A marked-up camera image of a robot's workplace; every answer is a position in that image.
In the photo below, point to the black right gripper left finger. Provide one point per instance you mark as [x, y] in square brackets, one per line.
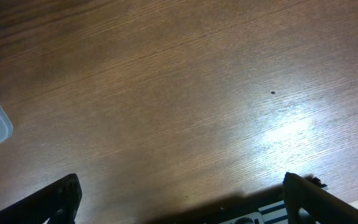
[55, 203]

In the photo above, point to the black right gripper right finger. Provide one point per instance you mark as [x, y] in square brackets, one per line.
[307, 203]

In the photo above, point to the white striped label sheet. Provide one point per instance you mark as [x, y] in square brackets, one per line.
[267, 207]

